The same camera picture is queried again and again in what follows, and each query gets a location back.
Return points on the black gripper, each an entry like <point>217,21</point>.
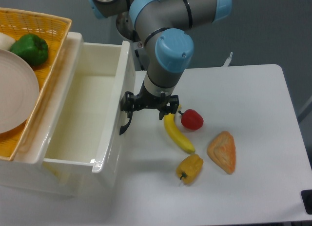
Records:
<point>145,100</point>

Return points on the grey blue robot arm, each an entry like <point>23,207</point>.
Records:
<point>162,28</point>

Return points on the white drawer cabinet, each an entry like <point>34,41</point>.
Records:
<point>29,169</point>

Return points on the yellow banana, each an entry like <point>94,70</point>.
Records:
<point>176,135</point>

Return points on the red bell pepper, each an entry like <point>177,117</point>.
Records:
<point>191,119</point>

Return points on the yellow bell pepper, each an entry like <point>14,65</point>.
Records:
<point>189,168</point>

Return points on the triangular bread pastry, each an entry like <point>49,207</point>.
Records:
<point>222,151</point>

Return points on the green bell pepper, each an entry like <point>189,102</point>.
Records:
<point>32,49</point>

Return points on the beige plate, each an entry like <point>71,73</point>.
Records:
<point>19,91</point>

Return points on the yellow woven basket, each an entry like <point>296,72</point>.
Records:
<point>53,29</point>

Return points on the white round vegetable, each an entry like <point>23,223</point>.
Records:
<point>6,41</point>

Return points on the black corner object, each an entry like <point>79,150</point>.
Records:
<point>307,200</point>

